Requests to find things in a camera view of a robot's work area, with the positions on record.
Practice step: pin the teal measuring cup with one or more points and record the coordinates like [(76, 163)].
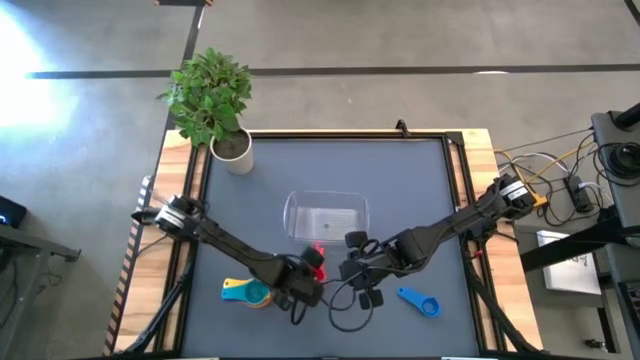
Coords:
[(250, 294)]

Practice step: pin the blue measuring cup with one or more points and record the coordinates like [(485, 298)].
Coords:
[(410, 296)]

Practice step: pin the small black clamp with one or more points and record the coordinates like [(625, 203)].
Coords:
[(402, 128)]

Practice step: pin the white paper box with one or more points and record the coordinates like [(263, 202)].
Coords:
[(570, 270)]

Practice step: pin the green leafy plant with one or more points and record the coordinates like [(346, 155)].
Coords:
[(210, 95)]

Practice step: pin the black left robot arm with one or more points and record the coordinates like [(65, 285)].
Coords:
[(235, 250)]

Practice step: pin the black power strip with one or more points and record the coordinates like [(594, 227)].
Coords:
[(580, 195)]

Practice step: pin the yellow connector plug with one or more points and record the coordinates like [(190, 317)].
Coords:
[(539, 201)]

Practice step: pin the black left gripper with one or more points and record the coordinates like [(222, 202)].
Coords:
[(302, 285)]

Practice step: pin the red measuring cup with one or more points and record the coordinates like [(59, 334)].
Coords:
[(320, 275)]

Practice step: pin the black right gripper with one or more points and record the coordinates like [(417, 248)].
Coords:
[(370, 265)]

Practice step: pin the grey equipment cart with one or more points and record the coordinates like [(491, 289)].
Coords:
[(612, 135)]

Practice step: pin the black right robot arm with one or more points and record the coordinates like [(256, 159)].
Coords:
[(450, 222)]

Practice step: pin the clear plastic basket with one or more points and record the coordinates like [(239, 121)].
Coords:
[(325, 215)]

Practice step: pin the black table frame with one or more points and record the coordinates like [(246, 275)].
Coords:
[(350, 135)]

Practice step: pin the black yellow striped strip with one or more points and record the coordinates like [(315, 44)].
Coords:
[(127, 270)]

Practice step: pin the black support leg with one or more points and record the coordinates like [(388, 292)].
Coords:
[(160, 315), (495, 315)]

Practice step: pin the yellow measuring cup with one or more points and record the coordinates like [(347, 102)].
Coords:
[(232, 283)]

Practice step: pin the black desk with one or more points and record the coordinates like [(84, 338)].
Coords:
[(20, 250)]

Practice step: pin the cream plant pot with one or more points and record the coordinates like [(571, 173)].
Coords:
[(242, 165)]

